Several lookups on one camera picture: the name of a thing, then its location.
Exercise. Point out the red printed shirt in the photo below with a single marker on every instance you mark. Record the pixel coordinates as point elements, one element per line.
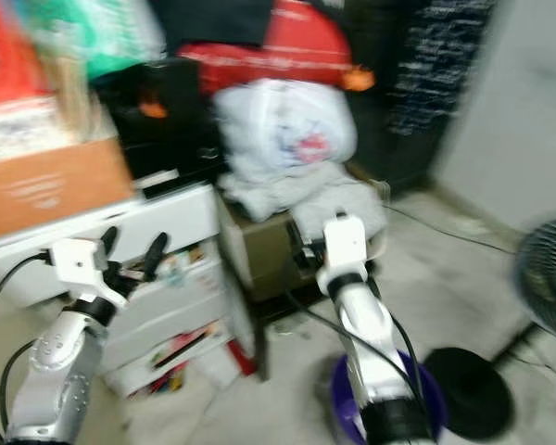
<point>5,56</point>

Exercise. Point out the black written board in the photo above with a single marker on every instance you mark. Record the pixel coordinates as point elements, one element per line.
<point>440,65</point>

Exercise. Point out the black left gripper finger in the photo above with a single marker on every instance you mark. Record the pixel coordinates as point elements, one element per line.
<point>108,243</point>
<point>154,255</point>

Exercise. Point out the black box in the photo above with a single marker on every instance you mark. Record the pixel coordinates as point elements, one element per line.
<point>162,111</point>

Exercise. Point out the brown wooden box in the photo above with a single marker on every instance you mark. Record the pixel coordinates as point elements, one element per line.
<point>264,255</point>

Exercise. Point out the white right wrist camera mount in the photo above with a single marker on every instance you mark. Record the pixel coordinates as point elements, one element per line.
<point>343,246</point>

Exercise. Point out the grey cloth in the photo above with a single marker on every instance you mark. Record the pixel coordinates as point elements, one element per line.
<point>306,199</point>

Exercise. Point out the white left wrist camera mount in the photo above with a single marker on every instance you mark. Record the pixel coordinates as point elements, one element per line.
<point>79,264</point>

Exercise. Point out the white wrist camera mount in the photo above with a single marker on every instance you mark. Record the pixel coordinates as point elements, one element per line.
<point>343,246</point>
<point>79,264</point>

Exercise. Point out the white drawer unit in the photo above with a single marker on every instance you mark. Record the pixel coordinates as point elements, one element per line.
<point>185,306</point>

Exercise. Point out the black garment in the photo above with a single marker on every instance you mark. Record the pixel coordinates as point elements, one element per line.
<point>213,23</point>

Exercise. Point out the white patterned box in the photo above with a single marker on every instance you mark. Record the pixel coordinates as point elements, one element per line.
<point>28,130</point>

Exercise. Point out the red fabric hat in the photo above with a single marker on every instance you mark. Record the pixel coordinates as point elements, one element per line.
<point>301,46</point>

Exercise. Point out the white plastic bag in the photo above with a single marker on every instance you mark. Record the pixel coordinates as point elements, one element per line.
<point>287,130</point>

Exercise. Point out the orange cardboard box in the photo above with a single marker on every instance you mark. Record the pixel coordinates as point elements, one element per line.
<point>51,190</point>

